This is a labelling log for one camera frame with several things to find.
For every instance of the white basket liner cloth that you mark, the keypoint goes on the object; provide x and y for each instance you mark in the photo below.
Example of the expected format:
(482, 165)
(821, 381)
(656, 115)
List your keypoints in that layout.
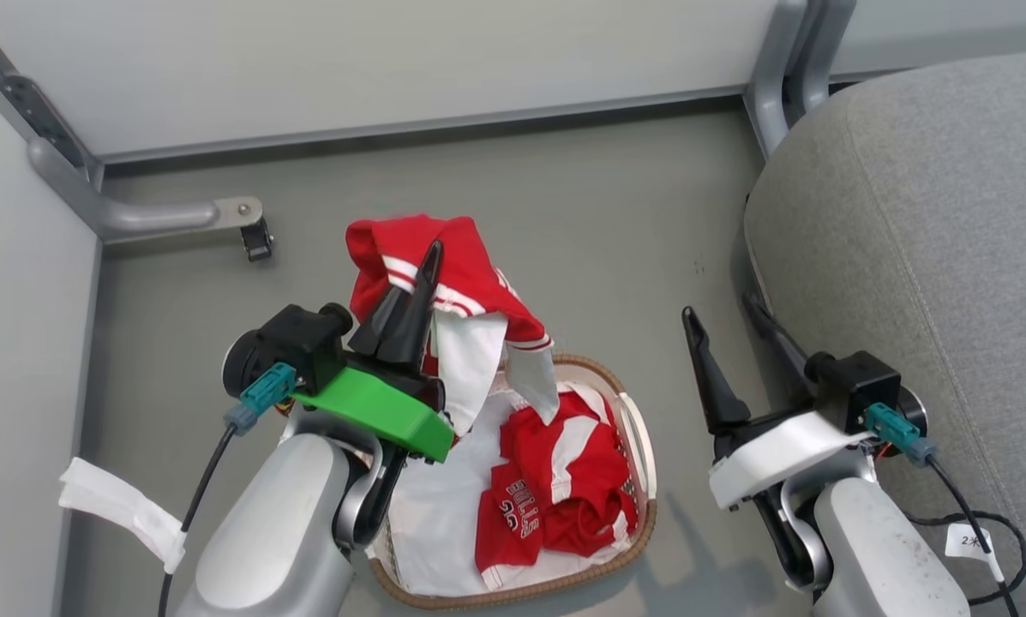
(435, 514)

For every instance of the red Bulls jersey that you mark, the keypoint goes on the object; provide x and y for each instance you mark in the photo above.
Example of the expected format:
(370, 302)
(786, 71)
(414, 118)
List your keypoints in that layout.
(564, 488)

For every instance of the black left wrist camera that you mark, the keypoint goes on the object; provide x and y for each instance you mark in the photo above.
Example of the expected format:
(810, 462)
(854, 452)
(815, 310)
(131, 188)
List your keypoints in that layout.
(298, 338)

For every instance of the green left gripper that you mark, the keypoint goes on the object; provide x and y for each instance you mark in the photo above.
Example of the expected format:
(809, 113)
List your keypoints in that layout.
(375, 411)

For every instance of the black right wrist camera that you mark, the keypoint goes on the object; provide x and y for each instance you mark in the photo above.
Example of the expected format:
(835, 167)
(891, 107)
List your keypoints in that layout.
(860, 381)

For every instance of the red white striped garment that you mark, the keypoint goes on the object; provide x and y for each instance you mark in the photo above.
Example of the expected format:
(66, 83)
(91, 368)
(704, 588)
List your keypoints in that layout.
(470, 274)

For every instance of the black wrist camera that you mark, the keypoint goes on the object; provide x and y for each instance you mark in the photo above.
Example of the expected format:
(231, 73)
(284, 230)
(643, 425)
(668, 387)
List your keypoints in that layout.
(298, 338)
(860, 381)

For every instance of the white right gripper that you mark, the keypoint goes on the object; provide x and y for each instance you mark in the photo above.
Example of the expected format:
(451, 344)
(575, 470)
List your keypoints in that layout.
(778, 454)

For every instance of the grey partition corner frame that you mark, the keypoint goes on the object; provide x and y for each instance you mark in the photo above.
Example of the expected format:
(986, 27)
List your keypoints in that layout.
(41, 116)

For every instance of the white brown-rimmed laundry basket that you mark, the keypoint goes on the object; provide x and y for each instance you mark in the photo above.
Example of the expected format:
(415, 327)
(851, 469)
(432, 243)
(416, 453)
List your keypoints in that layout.
(641, 463)

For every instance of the grey fabric sofa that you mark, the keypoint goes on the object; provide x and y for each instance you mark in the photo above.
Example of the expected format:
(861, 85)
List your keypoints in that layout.
(932, 257)

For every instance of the aluminium partition bottom rail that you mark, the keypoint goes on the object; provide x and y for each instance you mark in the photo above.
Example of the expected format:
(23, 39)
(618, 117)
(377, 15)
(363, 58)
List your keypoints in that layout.
(427, 125)

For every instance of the grey partition post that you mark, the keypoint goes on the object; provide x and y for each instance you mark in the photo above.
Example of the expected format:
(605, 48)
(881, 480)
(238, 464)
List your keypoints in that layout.
(770, 77)
(825, 51)

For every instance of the black caster wheel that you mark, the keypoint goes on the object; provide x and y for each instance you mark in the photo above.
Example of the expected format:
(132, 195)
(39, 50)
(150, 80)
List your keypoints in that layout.
(257, 242)

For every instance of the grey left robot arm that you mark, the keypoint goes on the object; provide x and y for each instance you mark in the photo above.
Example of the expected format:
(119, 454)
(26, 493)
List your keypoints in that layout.
(281, 523)

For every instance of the grey partition foot bracket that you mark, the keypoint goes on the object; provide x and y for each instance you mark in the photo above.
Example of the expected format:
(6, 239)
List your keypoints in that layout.
(152, 216)

